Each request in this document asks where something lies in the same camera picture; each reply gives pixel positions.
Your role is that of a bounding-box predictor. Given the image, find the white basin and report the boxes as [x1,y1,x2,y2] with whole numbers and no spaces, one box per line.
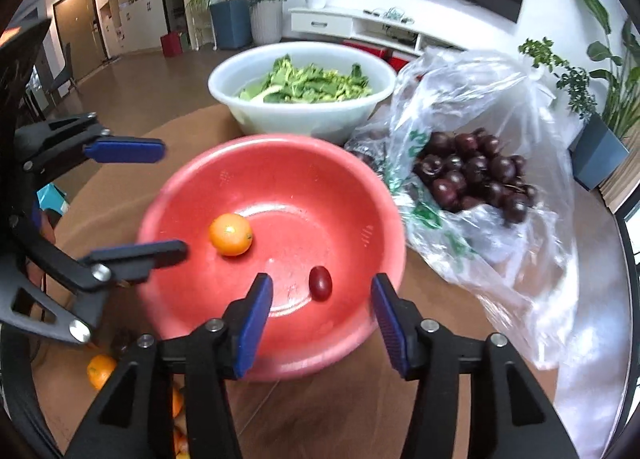
[207,41,397,145]

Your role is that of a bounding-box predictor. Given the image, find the brown round tablecloth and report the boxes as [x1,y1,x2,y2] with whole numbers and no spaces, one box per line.
[30,102,559,459]

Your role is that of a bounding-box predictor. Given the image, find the smooth orange kumquat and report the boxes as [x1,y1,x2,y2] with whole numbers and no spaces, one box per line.
[208,213,254,257]

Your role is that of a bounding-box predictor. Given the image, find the orange kumquat bottom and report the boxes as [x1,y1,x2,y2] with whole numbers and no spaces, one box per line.
[86,354,117,391]

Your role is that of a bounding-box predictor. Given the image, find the red bin on floor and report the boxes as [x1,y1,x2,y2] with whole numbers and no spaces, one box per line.
[160,31,182,58]

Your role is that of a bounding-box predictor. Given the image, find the white tv cabinet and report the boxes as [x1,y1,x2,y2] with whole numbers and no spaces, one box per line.
[288,8,463,56]

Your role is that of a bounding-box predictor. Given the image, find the pile of dark cherries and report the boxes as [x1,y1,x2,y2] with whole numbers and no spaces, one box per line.
[412,128,540,224]

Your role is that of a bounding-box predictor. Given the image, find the mandarin orange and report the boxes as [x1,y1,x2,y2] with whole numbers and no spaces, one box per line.
[171,385,184,418]

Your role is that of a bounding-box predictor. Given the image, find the large plant blue pot right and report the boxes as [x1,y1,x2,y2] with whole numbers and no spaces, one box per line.
[572,0,639,190]

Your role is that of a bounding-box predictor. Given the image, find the clear plastic bag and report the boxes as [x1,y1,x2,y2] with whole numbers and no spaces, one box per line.
[346,48,578,369]

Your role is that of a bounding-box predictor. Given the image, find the plant in white ribbed pot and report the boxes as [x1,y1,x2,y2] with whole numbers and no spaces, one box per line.
[250,0,287,45]

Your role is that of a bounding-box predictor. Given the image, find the red plastic colander bowl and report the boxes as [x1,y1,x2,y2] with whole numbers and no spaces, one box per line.
[138,134,406,381]

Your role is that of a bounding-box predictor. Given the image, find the plant in tall white pot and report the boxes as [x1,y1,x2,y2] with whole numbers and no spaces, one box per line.
[518,37,597,120]

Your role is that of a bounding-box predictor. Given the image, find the green leafy vegetables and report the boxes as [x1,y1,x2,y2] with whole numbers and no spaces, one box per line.
[238,55,372,104]

